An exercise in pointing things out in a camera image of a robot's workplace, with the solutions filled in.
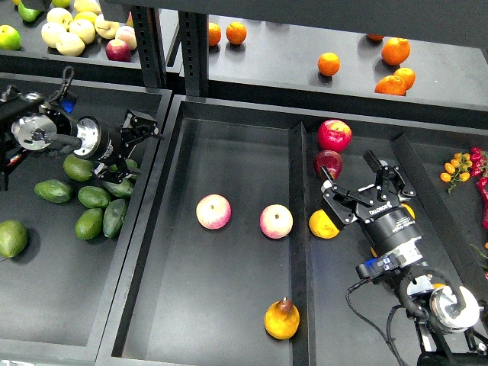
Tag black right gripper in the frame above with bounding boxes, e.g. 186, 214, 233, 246
319, 150, 422, 255

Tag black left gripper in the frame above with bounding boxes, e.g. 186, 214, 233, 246
74, 110, 165, 184

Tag dark green avocado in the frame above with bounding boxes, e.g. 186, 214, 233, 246
102, 198, 128, 238

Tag yellow pear brown top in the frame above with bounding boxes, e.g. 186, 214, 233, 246
264, 297, 300, 340

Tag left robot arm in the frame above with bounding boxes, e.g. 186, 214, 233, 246
1, 66, 164, 191

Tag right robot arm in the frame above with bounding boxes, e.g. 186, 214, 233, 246
315, 151, 487, 365

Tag green avocado upper right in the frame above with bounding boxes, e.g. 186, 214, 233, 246
108, 159, 140, 180

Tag yellow pear with stem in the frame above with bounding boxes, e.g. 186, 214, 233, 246
401, 203, 416, 219

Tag light green avocado top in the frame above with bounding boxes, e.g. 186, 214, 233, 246
63, 154, 94, 181

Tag round yellow pear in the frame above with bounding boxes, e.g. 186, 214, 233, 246
309, 209, 340, 239

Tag green avocado centre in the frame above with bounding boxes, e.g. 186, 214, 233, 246
78, 185, 111, 208

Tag green avocado far left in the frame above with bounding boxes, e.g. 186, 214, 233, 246
34, 179, 73, 204

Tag green avocado lower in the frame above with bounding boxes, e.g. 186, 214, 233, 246
75, 208, 104, 240

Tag pale yellow pear front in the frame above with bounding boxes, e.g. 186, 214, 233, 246
55, 32, 85, 56

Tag pale yellow pear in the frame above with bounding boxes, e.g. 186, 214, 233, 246
95, 14, 120, 40
69, 19, 95, 44
41, 22, 66, 49
55, 32, 85, 56

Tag pale yellow pear right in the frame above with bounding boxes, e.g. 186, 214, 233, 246
95, 14, 120, 40

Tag pale yellow pear middle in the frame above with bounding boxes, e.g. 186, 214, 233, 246
69, 19, 95, 44

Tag pale yellow pear left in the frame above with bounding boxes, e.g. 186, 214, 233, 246
41, 22, 66, 49

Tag large light green avocado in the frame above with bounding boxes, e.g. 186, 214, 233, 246
1, 220, 28, 258

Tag dark red apple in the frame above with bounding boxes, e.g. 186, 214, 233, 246
313, 150, 342, 179

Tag bright red apple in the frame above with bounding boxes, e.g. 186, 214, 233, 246
317, 120, 352, 153

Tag pink apple right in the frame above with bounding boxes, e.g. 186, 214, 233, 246
259, 204, 294, 239

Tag pink apple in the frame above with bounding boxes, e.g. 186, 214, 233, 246
196, 194, 232, 230
259, 204, 294, 239

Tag black tray divider left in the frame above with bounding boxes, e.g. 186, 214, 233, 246
288, 123, 316, 365

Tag orange cherry tomato bunch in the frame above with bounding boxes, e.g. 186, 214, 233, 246
439, 152, 472, 194

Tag red apple on shelf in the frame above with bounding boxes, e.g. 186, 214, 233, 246
105, 39, 131, 62

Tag pink apple left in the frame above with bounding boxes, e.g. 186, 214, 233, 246
196, 194, 232, 230

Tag orange front right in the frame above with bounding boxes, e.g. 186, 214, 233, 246
374, 75, 406, 96

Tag pale peach on shelf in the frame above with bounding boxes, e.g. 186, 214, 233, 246
115, 25, 137, 50

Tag red chili peppers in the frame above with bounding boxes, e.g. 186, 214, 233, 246
470, 146, 487, 229

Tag small orange right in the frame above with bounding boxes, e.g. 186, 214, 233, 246
394, 67, 416, 90

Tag orange on shelf centre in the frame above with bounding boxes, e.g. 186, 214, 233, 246
317, 53, 341, 76

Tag orange on shelf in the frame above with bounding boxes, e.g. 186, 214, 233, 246
226, 21, 247, 45
317, 53, 341, 76

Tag large orange upper right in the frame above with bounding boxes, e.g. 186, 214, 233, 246
381, 37, 411, 66

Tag orange on shelf left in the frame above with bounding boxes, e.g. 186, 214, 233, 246
226, 21, 247, 45

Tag green apple on shelf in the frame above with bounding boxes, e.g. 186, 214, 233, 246
0, 24, 21, 50

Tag dark avocado by wall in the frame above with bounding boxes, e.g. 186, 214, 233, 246
102, 178, 134, 198

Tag black shelf post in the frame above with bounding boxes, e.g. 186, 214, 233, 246
130, 5, 209, 97

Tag orange behind post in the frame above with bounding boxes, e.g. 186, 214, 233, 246
208, 22, 222, 47

